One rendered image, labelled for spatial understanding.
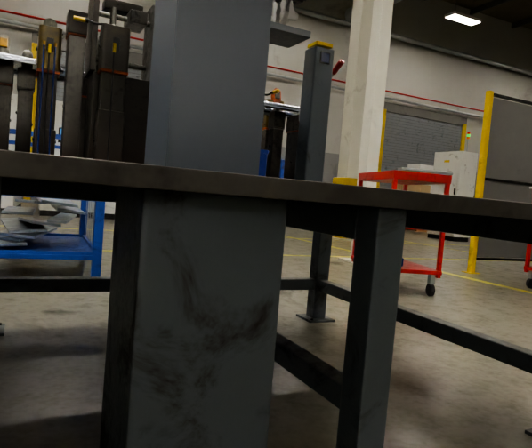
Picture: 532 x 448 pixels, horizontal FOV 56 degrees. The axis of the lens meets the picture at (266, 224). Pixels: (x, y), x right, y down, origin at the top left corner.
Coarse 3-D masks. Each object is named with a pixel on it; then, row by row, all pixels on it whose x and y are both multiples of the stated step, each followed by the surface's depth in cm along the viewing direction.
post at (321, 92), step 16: (320, 48) 156; (304, 64) 161; (320, 64) 157; (304, 80) 161; (320, 80) 157; (304, 96) 160; (320, 96) 158; (304, 112) 160; (320, 112) 158; (304, 128) 159; (320, 128) 159; (304, 144) 159; (320, 144) 159; (304, 160) 158; (320, 160) 160; (304, 176) 158; (320, 176) 160
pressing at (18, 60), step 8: (0, 56) 141; (8, 56) 142; (16, 56) 143; (16, 64) 152; (24, 64) 151; (32, 64) 150; (16, 72) 162; (64, 72) 158; (64, 80) 168; (264, 104) 180; (272, 104) 181; (280, 104) 182; (264, 112) 200; (288, 112) 196; (296, 112) 195
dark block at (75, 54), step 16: (80, 16) 136; (80, 32) 136; (80, 48) 137; (80, 64) 137; (80, 80) 138; (64, 96) 139; (80, 96) 138; (64, 112) 136; (80, 112) 138; (64, 128) 137; (64, 144) 137
